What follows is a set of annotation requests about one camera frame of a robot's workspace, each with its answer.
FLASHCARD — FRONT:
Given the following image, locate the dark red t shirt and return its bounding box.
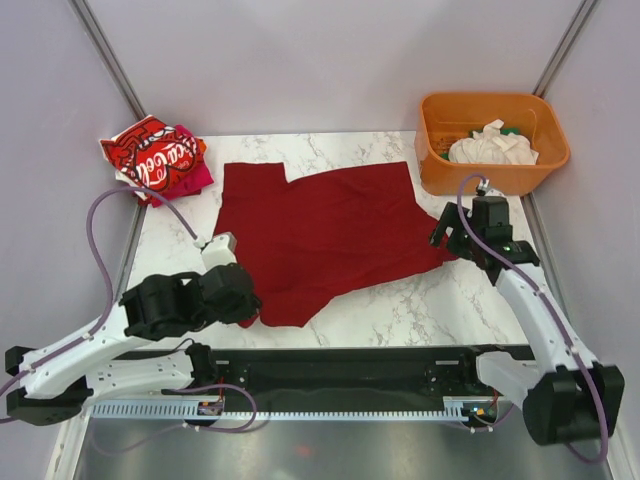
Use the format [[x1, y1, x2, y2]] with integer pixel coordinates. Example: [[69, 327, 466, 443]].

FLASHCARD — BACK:
[[215, 162, 456, 328]]

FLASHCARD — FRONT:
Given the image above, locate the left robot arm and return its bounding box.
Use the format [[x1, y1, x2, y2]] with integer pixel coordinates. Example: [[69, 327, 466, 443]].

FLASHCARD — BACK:
[[1, 263, 262, 426]]

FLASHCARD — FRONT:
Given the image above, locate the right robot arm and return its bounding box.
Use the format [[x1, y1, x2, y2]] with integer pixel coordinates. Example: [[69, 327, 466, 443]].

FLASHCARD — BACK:
[[429, 196, 625, 447]]

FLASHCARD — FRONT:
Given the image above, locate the orange plastic bin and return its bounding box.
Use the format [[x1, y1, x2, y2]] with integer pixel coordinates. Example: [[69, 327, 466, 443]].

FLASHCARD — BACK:
[[415, 92, 570, 196]]

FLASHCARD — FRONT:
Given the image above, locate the green cloth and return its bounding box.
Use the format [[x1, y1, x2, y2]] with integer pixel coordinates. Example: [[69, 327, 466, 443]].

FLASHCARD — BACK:
[[469, 127, 521, 138]]

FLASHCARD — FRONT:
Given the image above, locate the pink folded t shirt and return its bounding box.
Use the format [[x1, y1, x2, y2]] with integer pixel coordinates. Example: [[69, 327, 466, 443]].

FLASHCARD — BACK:
[[144, 125, 214, 200]]

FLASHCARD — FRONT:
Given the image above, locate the red coca cola t shirt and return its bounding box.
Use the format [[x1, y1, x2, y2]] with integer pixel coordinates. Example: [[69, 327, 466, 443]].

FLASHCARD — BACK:
[[115, 126, 206, 193]]

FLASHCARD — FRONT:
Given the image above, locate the red white patterned t shirt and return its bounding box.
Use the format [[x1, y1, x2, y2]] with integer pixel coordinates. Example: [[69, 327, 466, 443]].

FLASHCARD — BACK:
[[99, 115, 166, 171]]

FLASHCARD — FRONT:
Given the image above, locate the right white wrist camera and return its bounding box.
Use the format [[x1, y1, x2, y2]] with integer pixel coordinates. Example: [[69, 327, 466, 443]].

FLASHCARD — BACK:
[[475, 179, 491, 197]]

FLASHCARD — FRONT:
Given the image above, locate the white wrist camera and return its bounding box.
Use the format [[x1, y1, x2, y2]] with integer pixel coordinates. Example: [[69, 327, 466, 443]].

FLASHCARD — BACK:
[[475, 179, 491, 197], [194, 232, 237, 271]]

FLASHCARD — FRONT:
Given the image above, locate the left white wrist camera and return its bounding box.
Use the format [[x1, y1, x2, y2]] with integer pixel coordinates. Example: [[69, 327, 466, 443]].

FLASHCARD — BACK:
[[194, 232, 237, 271]]

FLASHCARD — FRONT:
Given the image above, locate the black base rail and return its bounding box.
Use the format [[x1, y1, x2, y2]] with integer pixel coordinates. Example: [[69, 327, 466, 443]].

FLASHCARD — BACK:
[[114, 344, 551, 414]]

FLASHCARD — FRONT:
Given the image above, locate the white slotted cable duct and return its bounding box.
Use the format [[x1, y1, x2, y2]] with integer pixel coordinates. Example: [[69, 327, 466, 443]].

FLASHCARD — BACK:
[[91, 397, 496, 422]]

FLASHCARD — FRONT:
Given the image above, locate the right aluminium corner post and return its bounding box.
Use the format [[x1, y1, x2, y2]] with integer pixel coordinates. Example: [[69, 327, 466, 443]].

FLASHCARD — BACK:
[[532, 0, 601, 98]]

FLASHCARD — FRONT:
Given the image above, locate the aluminium corner post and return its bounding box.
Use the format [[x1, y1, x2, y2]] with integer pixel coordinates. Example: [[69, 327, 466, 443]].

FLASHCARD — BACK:
[[68, 0, 147, 120], [532, 0, 601, 98]]

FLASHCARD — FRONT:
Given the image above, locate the left aluminium corner post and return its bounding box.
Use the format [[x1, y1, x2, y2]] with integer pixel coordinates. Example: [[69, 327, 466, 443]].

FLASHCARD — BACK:
[[68, 0, 147, 120]]

